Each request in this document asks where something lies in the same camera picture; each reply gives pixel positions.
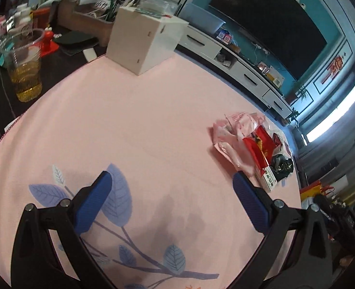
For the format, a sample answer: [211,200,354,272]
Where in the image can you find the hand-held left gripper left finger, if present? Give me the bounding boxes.
[10,171,115,289]

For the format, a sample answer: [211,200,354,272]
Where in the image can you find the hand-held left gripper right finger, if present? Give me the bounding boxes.
[224,171,335,289]

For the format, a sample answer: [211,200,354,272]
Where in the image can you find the small printed carton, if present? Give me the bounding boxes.
[243,137,279,193]

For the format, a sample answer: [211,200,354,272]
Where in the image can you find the dark green wrapper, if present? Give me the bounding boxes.
[269,153,294,181]

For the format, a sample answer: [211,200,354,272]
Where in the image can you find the red yellow bag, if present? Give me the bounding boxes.
[299,181,336,199]

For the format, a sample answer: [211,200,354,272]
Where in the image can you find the clear plastic bag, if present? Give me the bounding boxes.
[263,116,291,157]

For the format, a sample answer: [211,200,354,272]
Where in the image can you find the red snack wrapper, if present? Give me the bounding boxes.
[254,126,279,154]

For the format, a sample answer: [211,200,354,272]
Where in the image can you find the pink plastic bag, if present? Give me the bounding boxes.
[211,112,271,177]

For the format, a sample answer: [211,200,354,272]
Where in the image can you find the small potted plant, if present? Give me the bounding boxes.
[287,108,301,125]

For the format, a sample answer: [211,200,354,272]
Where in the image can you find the pink floral tablecloth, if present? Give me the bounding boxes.
[0,50,303,289]

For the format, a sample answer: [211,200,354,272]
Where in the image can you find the tall potted plant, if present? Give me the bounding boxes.
[287,84,309,103]

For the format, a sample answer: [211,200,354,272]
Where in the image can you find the bright window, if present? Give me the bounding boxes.
[305,80,355,140]

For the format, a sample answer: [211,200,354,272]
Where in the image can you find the white television cabinet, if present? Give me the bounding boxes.
[177,24,294,119]

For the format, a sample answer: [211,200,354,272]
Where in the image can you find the clear plastic cup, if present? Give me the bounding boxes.
[3,28,46,103]

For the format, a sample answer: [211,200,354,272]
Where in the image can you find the black pouch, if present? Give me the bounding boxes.
[53,30,98,56]

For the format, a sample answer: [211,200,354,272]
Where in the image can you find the white wooden box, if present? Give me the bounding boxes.
[106,6,190,76]

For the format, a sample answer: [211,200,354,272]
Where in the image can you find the red small bottle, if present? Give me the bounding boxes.
[40,27,60,57]

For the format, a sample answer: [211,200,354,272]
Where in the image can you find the red blue small boxes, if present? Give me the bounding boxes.
[217,29,234,43]

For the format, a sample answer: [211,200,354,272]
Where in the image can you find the brown cardboard box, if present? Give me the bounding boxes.
[59,0,118,38]

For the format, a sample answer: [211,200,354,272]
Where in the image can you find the black television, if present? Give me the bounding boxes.
[208,0,329,82]

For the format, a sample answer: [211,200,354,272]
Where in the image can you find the bundle of pens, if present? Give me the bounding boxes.
[105,0,124,22]

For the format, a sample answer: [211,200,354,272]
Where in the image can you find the row of small bottles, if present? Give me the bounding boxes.
[6,4,33,32]

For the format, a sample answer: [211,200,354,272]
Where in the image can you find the clear plastic container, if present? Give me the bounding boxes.
[137,0,179,19]

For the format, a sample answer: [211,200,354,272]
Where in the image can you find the red wall ornament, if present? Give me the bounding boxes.
[320,56,345,85]

